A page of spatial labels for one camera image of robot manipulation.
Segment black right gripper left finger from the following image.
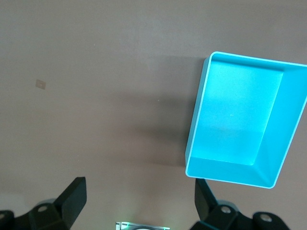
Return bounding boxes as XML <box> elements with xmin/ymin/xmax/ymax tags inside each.
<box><xmin>0</xmin><ymin>176</ymin><xmax>87</xmax><ymax>230</ymax></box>

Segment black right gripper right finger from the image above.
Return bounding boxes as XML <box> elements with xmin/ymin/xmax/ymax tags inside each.
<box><xmin>189</xmin><ymin>178</ymin><xmax>291</xmax><ymax>230</ymax></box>

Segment turquoise plastic bin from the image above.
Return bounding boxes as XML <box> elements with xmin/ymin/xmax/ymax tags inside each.
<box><xmin>184</xmin><ymin>51</ymin><xmax>307</xmax><ymax>190</ymax></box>

